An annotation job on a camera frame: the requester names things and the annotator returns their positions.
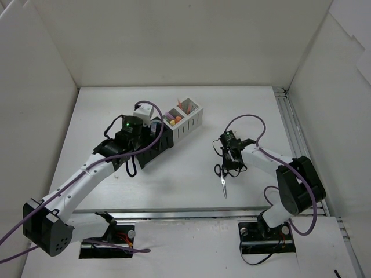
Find black handled scissors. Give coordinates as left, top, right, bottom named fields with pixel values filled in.
left=214, top=164, right=228, bottom=199

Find black two-slot organizer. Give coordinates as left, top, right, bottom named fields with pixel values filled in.
left=136, top=117, right=174, bottom=169

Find purple highlighter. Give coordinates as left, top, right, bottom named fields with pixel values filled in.
left=164, top=113, right=174, bottom=121

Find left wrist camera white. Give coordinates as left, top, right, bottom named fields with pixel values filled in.
left=133, top=103, right=154, bottom=123

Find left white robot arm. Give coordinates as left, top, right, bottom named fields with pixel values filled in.
left=23, top=116, right=165, bottom=257

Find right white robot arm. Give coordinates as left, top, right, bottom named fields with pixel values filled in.
left=218, top=131, right=326, bottom=239

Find white two-slot organizer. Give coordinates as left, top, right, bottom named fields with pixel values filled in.
left=164, top=98, right=203, bottom=145

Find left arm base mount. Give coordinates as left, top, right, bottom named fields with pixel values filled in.
left=79, top=213, right=135, bottom=259

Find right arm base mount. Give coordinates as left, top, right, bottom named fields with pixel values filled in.
left=238, top=216, right=296, bottom=266

